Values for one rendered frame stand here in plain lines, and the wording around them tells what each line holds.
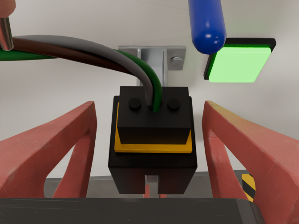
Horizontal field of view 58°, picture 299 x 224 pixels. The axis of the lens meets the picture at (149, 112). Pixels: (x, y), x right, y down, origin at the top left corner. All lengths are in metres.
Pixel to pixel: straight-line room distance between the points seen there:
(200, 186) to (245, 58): 1.25
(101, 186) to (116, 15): 1.35
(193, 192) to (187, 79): 1.23
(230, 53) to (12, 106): 0.20
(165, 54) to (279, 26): 0.07
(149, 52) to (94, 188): 1.34
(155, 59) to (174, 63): 0.01
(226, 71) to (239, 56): 0.02
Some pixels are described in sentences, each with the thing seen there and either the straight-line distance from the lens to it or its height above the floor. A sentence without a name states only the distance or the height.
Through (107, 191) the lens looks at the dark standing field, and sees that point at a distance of 1.49.
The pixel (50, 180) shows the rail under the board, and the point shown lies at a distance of 0.53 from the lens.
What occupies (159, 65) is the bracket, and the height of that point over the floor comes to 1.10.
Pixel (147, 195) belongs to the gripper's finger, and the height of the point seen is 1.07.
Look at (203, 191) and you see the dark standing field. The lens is 1.42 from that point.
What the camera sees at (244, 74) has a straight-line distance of 0.21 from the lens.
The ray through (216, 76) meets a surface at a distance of 0.20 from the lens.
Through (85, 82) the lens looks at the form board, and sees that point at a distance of 0.23.
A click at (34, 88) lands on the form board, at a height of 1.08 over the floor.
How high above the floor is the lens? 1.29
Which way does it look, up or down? 79 degrees down
